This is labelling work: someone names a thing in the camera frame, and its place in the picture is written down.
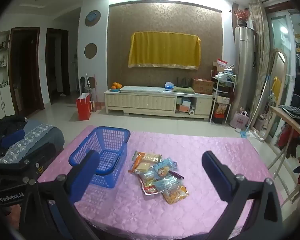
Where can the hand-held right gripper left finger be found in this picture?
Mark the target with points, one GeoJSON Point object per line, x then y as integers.
{"type": "Point", "coordinates": [88, 172]}

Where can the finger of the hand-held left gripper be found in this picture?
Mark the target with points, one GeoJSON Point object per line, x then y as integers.
{"type": "Point", "coordinates": [12, 138]}
{"type": "Point", "coordinates": [46, 151]}

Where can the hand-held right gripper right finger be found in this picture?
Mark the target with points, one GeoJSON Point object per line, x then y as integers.
{"type": "Point", "coordinates": [216, 175]}

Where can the blue plastic basket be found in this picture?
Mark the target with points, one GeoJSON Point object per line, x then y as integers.
{"type": "Point", "coordinates": [76, 158]}

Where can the orange yellow snack packet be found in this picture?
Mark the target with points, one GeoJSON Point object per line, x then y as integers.
{"type": "Point", "coordinates": [176, 196]}

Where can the light blue cartoon packet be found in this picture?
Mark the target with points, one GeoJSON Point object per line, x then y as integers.
{"type": "Point", "coordinates": [165, 166]}

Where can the clear snack packet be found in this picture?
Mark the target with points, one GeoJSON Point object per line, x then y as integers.
{"type": "Point", "coordinates": [150, 176]}

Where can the grey lace-trimmed sofa cover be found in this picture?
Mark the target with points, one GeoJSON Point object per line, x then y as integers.
{"type": "Point", "coordinates": [27, 140]}

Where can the red paper bag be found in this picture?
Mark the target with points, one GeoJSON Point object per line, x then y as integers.
{"type": "Point", "coordinates": [83, 106]}

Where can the pink bag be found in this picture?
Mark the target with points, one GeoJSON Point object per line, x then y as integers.
{"type": "Point", "coordinates": [240, 120]}

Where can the pink quilted tablecloth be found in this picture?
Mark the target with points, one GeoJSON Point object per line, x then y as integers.
{"type": "Point", "coordinates": [165, 135]}

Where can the paper towel roll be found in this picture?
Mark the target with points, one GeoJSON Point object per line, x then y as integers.
{"type": "Point", "coordinates": [191, 112]}

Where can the mop with blue head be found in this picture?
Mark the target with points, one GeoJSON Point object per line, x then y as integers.
{"type": "Point", "coordinates": [255, 115]}

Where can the orange box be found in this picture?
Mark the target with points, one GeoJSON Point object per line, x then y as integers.
{"type": "Point", "coordinates": [183, 108]}

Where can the white shelf rack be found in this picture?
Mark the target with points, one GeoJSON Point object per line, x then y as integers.
{"type": "Point", "coordinates": [221, 97]}

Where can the light blue box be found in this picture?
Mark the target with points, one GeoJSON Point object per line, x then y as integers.
{"type": "Point", "coordinates": [186, 102]}

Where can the hanging clothes under table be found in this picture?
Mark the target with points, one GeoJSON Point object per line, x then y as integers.
{"type": "Point", "coordinates": [288, 141]}

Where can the plate of oranges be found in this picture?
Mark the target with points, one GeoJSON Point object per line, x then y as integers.
{"type": "Point", "coordinates": [115, 86]}

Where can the brown cardboard box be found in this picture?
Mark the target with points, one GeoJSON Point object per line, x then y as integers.
{"type": "Point", "coordinates": [202, 85]}

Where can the wooden side table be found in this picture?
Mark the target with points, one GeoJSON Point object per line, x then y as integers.
{"type": "Point", "coordinates": [287, 118]}

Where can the green cushion mat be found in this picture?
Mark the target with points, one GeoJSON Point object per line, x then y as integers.
{"type": "Point", "coordinates": [183, 89]}

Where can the cream TV cabinet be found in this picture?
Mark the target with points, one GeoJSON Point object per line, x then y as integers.
{"type": "Point", "coordinates": [150, 103]}

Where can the arched wooden mirror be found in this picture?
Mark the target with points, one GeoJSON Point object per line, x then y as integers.
{"type": "Point", "coordinates": [273, 97]}

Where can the white cabinet mat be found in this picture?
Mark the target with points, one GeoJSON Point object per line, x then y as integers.
{"type": "Point", "coordinates": [140, 88]}

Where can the black router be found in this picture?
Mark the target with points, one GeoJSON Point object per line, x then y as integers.
{"type": "Point", "coordinates": [183, 82]}

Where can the blue tissue box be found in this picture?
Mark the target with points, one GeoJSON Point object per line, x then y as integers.
{"type": "Point", "coordinates": [169, 87]}

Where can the silver standing air conditioner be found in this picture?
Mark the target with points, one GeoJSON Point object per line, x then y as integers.
{"type": "Point", "coordinates": [243, 67]}

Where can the patterned curtain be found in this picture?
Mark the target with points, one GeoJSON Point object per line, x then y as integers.
{"type": "Point", "coordinates": [259, 55]}

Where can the yellow cloth cover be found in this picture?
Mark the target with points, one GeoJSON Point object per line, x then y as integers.
{"type": "Point", "coordinates": [163, 50]}

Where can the vase of red flowers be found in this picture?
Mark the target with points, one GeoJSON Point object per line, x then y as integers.
{"type": "Point", "coordinates": [243, 17]}

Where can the dark wooden door frame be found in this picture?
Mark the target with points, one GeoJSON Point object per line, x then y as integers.
{"type": "Point", "coordinates": [57, 62]}
{"type": "Point", "coordinates": [23, 70]}

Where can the brown round wall disc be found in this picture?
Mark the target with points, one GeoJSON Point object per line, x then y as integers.
{"type": "Point", "coordinates": [90, 50]}

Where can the blue round wall clock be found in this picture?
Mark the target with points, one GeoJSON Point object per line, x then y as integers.
{"type": "Point", "coordinates": [92, 18]}

